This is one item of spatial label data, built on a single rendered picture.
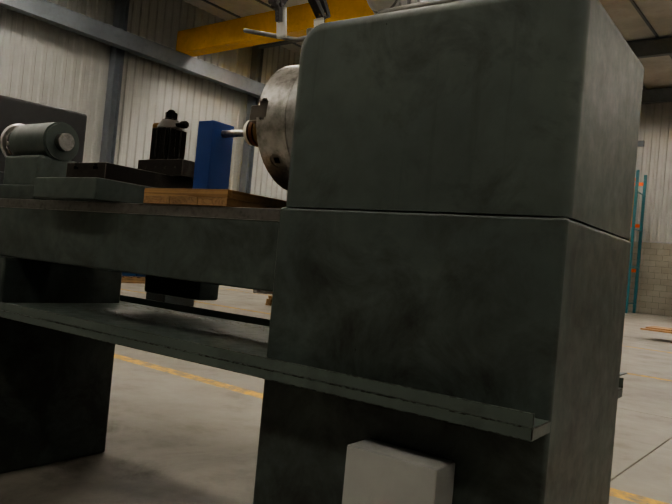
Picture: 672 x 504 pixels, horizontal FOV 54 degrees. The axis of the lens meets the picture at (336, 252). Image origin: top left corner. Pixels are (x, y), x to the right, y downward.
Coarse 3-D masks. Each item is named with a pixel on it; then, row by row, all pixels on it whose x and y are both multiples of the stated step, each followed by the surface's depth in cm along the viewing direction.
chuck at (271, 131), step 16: (272, 80) 156; (288, 80) 153; (272, 96) 153; (288, 96) 150; (272, 112) 152; (256, 128) 154; (272, 128) 152; (272, 144) 153; (288, 160) 152; (272, 176) 160; (288, 176) 157
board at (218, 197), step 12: (144, 192) 172; (156, 192) 169; (168, 192) 167; (180, 192) 164; (192, 192) 162; (204, 192) 159; (216, 192) 157; (228, 192) 155; (240, 192) 158; (168, 204) 168; (180, 204) 164; (192, 204) 161; (204, 204) 159; (216, 204) 157; (228, 204) 155; (240, 204) 159; (252, 204) 162; (264, 204) 166; (276, 204) 169
